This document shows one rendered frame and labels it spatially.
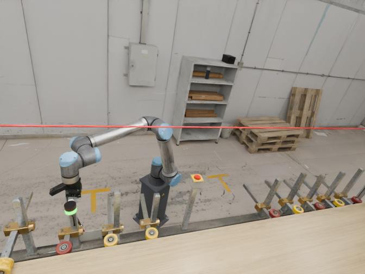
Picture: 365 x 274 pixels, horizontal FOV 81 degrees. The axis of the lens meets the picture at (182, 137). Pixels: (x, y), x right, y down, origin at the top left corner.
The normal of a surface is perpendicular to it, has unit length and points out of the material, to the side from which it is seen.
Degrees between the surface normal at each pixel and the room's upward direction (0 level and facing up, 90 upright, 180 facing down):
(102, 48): 90
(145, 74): 90
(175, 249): 0
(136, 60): 90
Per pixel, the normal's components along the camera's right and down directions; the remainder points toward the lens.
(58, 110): 0.35, 0.52
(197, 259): 0.17, -0.86
